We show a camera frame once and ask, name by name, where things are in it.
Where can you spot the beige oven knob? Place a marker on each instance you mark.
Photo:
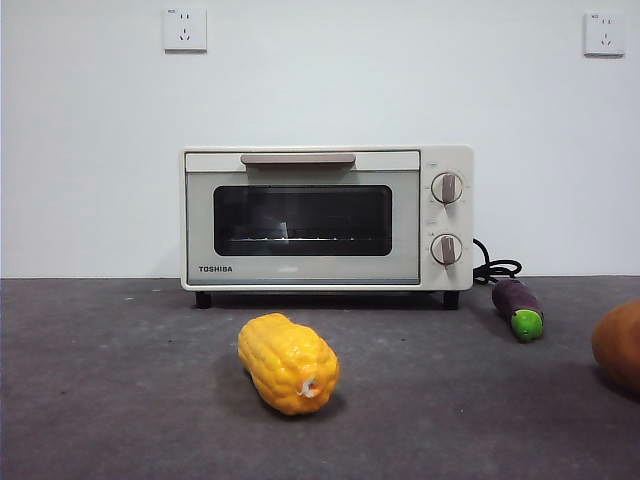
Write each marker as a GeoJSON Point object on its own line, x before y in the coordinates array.
{"type": "Point", "coordinates": [446, 249]}
{"type": "Point", "coordinates": [447, 188]}

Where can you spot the cream white toaster oven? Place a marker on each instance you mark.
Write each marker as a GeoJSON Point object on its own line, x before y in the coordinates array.
{"type": "Point", "coordinates": [447, 220]}

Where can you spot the yellow toy corn cob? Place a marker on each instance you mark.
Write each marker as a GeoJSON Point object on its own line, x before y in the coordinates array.
{"type": "Point", "coordinates": [280, 360]}

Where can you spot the purple toy eggplant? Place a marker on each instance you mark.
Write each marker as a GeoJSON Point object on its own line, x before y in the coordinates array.
{"type": "Point", "coordinates": [515, 300]}

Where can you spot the white wall socket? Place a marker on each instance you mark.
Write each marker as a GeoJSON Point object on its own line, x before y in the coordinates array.
{"type": "Point", "coordinates": [185, 30]}
{"type": "Point", "coordinates": [604, 35]}

